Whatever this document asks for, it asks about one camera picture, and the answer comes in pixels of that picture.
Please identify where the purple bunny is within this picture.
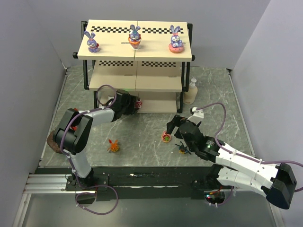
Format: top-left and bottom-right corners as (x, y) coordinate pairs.
(128, 25), (142, 50)
(169, 25), (184, 53)
(84, 31), (100, 53)

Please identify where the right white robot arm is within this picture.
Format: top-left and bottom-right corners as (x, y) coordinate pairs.
(166, 115), (297, 210)

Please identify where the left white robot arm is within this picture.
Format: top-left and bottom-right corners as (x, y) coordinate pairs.
(53, 90), (141, 188)

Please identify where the beige three-tier shelf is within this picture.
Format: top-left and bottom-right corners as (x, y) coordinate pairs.
(73, 19), (195, 114)

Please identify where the pink strawberry tart toy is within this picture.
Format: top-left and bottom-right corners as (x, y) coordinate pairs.
(161, 131), (171, 143)

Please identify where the black dragon toy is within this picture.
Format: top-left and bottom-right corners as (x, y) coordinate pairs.
(175, 142), (191, 155)

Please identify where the cream pump bottle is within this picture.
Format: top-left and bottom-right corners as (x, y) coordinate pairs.
(183, 77), (198, 105)

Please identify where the orange fox toy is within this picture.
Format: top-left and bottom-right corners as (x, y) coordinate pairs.
(107, 139), (119, 153)

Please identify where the green and brown plush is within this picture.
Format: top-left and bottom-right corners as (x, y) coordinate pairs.
(46, 130), (62, 154)

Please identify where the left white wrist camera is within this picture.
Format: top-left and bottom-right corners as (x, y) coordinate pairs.
(104, 96), (114, 106)

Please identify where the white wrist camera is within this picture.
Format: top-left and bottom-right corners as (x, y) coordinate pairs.
(104, 96), (114, 106)
(188, 107), (204, 125)

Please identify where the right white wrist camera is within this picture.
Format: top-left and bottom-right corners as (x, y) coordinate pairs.
(188, 107), (204, 125)

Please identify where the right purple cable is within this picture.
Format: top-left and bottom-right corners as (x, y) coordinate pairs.
(195, 103), (303, 192)

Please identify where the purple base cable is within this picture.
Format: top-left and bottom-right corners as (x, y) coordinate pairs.
(75, 184), (119, 216)

